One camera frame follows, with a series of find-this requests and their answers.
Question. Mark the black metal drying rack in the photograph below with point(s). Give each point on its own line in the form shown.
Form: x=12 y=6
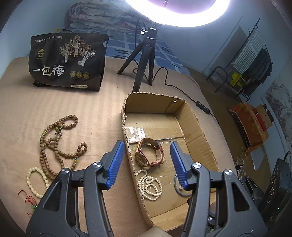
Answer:
x=247 y=69

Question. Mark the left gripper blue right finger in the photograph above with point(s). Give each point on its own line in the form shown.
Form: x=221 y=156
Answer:
x=220 y=205

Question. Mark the black electronic box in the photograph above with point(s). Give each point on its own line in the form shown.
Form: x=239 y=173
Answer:
x=277 y=194

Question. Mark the blue patterned bed sheet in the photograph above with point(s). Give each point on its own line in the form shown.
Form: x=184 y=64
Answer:
x=121 y=44

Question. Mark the black snack bag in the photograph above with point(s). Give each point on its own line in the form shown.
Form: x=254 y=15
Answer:
x=68 y=60

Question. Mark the folded floral quilt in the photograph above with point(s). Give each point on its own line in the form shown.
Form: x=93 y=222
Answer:
x=113 y=15

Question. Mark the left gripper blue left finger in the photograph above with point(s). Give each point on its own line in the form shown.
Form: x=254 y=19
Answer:
x=57 y=212

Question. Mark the black mini tripod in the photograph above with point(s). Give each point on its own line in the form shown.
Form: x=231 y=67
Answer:
x=147 y=48

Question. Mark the cardboard box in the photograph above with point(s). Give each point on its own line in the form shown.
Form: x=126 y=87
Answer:
x=165 y=119

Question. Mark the red leather strap watch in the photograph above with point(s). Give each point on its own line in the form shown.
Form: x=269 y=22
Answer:
x=149 y=153

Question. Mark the white ring light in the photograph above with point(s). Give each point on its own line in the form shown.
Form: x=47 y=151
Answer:
x=181 y=13

